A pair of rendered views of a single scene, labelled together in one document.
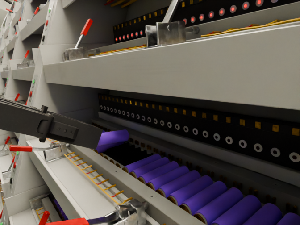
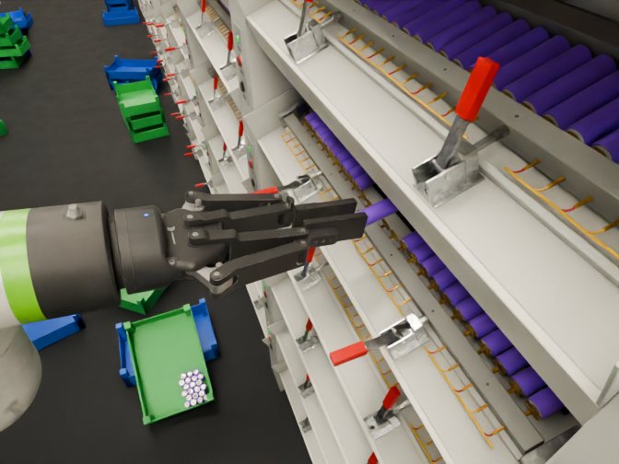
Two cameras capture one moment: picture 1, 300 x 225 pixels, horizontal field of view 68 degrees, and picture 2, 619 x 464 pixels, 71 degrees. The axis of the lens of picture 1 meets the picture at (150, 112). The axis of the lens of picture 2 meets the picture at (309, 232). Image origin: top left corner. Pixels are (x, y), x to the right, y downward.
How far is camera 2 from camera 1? 26 cm
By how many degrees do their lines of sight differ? 46
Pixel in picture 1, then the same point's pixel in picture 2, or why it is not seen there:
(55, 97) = not seen: hidden behind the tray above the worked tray
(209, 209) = (497, 340)
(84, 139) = (346, 233)
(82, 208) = (356, 298)
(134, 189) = (414, 295)
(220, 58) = (494, 303)
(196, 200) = (486, 322)
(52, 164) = not seen: hidden behind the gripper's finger
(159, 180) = (446, 277)
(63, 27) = not seen: outside the picture
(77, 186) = (345, 258)
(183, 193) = (473, 307)
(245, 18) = (576, 175)
